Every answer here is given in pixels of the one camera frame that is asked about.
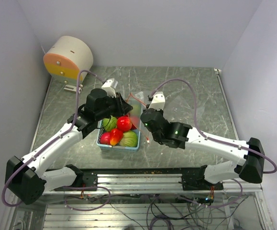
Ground green cabbage left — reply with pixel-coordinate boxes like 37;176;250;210
102;116;117;132

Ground loose cables below table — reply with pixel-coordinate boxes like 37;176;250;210
64;184;246;230

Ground white round drawer box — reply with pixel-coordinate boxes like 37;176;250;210
43;35;93;86

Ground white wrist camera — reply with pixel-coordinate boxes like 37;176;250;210
101;78;118;98
148;92;166;111

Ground green cabbage front right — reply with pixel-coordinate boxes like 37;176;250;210
119;130;138;147

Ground aluminium rail frame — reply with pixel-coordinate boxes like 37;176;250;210
5;169;274;230

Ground green cabbage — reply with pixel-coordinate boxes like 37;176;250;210
102;116;117;132
119;130;138;147

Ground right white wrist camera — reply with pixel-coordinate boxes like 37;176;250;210
148;92;166;111

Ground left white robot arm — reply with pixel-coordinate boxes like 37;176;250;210
1;88;133;207

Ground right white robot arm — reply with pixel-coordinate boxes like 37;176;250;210
140;109;265;190

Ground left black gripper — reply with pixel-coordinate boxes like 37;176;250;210
96;92;133;121

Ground light blue plastic basket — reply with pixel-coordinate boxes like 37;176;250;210
96;103;144;152

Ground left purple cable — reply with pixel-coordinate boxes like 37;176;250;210
0;69;108;207

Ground red orange bell pepper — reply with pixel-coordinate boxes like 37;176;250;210
110;128;123;146

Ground red pomegranate front left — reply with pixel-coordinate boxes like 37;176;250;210
100;132;111;145

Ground green custard apple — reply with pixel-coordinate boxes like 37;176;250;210
130;103;142;117

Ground large red apple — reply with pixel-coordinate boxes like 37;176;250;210
116;116;132;132

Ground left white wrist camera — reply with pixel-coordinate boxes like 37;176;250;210
101;78;118;98

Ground clear zip bag orange zipper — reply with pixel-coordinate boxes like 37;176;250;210
126;91;150;144

